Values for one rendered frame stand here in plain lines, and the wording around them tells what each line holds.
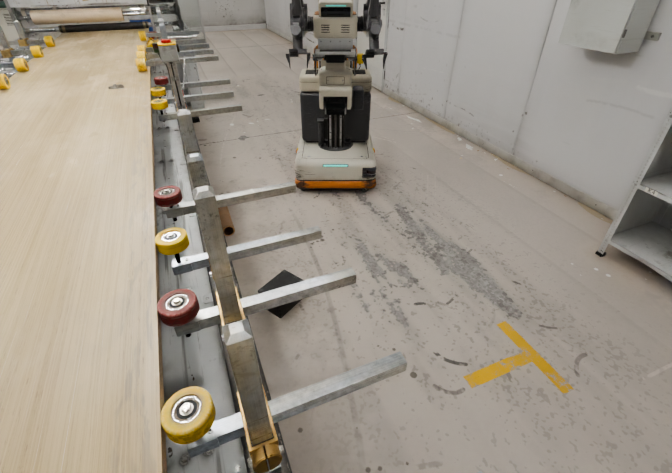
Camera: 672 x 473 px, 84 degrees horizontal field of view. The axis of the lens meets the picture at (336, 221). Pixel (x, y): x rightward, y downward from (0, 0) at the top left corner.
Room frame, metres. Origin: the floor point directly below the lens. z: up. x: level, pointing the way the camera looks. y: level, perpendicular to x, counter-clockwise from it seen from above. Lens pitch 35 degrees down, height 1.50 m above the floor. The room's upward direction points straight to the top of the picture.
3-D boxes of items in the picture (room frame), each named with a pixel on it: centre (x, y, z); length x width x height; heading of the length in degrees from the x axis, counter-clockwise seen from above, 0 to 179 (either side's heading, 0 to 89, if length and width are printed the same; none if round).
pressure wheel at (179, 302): (0.55, 0.34, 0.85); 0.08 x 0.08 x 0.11
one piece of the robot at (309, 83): (2.94, 0.00, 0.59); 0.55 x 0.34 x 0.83; 90
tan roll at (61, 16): (4.37, 2.41, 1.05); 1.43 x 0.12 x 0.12; 113
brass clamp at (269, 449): (0.35, 0.14, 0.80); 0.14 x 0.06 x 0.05; 23
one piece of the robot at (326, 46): (2.56, 0.00, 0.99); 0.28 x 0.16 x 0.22; 90
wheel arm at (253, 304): (0.63, 0.15, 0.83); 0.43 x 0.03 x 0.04; 113
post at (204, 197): (0.56, 0.23, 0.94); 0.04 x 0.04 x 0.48; 23
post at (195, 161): (0.79, 0.32, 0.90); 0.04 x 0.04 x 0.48; 23
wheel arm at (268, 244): (0.86, 0.25, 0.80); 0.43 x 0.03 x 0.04; 113
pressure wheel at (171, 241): (0.78, 0.43, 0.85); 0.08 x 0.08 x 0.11
